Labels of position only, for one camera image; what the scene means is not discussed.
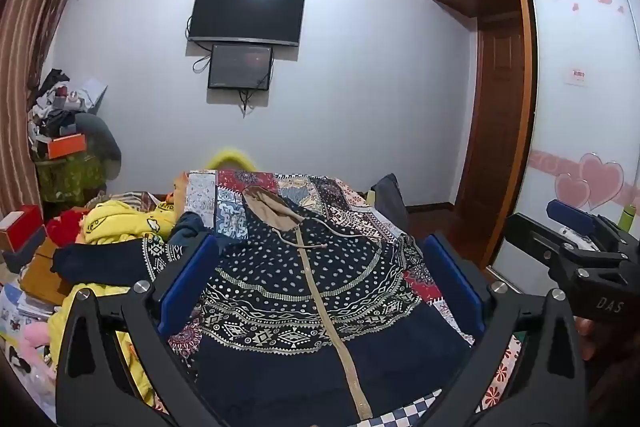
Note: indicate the white heart-sticker sliding door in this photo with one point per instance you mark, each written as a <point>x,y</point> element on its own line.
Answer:
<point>575,117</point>

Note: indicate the stack of magazines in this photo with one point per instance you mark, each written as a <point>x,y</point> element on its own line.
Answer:
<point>20,307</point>

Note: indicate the grey blue pillow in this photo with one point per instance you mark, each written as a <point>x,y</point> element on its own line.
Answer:
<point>392,199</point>

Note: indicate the person's right hand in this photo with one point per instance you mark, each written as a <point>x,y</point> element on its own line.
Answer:
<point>586,332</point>

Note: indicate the pile of clutter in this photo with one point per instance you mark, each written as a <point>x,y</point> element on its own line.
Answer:
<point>60,102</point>

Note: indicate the brown striped curtain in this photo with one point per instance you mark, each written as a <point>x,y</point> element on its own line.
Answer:
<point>30,57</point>

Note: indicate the yellow fleece garment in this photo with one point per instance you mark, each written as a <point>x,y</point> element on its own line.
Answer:
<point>120,219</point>

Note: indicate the large black wall television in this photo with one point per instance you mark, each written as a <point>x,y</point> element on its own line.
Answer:
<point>247,13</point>

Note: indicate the yellow round object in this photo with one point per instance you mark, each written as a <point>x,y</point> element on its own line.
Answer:
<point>231,158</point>

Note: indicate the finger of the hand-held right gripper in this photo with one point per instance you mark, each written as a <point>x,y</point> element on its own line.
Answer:
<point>530,239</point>
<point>570,214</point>

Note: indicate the small black wall monitor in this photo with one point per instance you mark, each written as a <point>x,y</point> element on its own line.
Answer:
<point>241,67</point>

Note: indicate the blue jeans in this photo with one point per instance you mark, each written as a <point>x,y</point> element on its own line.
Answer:
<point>192,222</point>

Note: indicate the green bottle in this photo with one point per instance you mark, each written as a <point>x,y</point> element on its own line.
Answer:
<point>630,218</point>

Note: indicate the striped cloth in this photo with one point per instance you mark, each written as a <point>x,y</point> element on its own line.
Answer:
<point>135,199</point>

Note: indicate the orange box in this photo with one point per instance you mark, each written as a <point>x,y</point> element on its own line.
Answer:
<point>65,146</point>

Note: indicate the tan orange pillow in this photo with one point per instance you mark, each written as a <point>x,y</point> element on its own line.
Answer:
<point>179,194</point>

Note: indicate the green patterned cloth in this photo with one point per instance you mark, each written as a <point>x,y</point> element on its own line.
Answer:
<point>70,177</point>

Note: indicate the wall switch sticker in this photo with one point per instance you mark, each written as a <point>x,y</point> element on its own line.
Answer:
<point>579,75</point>

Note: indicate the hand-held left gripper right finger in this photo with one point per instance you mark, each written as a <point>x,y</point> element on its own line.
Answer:
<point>452,282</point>

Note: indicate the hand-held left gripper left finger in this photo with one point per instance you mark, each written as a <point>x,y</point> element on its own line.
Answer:
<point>186,287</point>

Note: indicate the navy patterned hooded jacket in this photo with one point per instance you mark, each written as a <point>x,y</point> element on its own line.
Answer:
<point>300,297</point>

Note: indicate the red fluffy garment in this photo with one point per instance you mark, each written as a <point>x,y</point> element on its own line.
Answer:
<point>65,227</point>

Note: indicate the patchwork printed blanket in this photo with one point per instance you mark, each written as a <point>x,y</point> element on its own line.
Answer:
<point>350,197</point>

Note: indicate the red box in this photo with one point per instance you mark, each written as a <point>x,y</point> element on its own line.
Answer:
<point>17,227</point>

